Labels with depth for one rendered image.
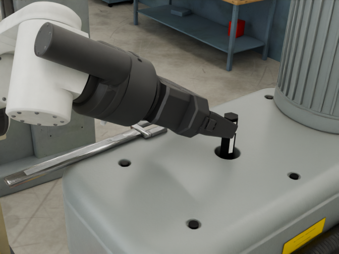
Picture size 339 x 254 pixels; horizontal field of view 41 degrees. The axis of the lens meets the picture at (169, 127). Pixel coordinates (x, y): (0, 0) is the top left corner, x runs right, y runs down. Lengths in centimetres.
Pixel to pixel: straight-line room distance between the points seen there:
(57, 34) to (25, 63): 6
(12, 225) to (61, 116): 296
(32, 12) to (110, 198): 23
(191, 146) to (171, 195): 11
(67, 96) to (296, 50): 39
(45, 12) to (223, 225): 30
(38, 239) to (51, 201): 39
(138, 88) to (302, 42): 30
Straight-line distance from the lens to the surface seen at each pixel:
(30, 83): 46
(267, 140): 69
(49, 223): 337
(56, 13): 49
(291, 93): 74
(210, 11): 696
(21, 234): 333
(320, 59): 70
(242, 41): 609
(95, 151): 63
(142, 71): 52
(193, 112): 55
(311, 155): 68
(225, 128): 60
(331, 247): 67
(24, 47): 48
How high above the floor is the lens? 225
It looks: 31 degrees down
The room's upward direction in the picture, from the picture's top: 3 degrees clockwise
